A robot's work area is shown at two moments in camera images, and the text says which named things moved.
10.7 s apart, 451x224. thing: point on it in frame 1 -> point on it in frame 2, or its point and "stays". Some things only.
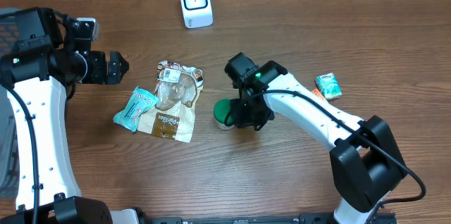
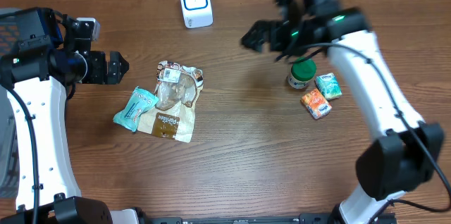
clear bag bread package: x=177 y=88 stays
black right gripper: x=244 y=120 -> x=272 y=32
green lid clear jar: x=223 y=114 -> x=301 y=72
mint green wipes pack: x=141 y=101 stays
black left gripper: x=100 y=75 stays
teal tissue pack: x=328 y=85 stays
